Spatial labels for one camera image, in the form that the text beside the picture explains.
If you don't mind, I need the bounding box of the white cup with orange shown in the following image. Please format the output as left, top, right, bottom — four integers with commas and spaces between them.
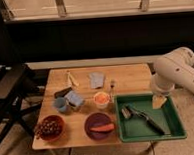
93, 92, 110, 109

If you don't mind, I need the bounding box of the black rectangular block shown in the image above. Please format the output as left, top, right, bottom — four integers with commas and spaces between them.
54, 87, 72, 98

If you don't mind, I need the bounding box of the purple plate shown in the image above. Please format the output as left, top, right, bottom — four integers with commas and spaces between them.
84, 112, 115, 140

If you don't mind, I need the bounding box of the light blue cloth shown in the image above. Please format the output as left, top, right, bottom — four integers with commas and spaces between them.
89, 72, 105, 89

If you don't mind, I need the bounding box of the dark grapes bunch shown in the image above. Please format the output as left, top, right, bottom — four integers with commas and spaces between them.
35, 120, 61, 136

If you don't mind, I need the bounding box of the orange carrot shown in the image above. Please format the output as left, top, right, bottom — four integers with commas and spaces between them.
90, 123, 114, 133

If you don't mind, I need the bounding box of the blue cup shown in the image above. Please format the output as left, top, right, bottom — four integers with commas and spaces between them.
53, 97, 68, 114

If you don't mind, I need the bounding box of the black handled metal tool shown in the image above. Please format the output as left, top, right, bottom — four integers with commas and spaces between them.
121, 105, 165, 135

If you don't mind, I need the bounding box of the black chair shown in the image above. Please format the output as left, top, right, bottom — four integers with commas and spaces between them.
0, 63, 41, 144

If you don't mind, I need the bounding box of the light blue box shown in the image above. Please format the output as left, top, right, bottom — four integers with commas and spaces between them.
65, 91, 84, 107

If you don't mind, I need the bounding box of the pale yellow banana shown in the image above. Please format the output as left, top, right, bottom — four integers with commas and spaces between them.
67, 72, 79, 87

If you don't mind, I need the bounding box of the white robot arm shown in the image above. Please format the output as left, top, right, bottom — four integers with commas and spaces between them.
150, 47, 194, 96

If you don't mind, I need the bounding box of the green plastic tray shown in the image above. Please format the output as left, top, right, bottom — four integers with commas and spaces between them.
114, 93, 187, 143

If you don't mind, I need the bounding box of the red bowl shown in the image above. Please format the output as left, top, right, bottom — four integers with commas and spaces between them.
39, 115, 65, 142

